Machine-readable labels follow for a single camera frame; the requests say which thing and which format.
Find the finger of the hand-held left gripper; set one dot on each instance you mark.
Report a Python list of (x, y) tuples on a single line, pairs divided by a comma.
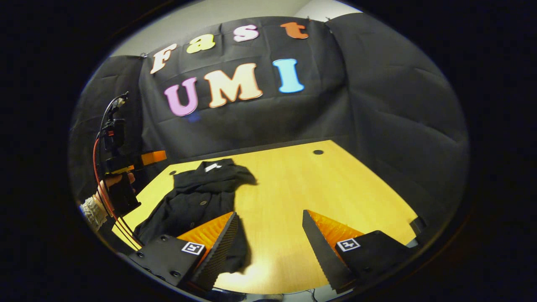
[(153, 157)]

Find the black button shirt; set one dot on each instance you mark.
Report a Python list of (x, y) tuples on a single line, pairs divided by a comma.
[(197, 201)]

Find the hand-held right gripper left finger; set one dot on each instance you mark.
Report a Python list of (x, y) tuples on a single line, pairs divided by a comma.
[(220, 251)]

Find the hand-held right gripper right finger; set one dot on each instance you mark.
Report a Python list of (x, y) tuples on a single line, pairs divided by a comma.
[(323, 251)]

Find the black backdrop cloth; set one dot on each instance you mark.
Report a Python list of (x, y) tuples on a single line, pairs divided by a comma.
[(398, 105)]

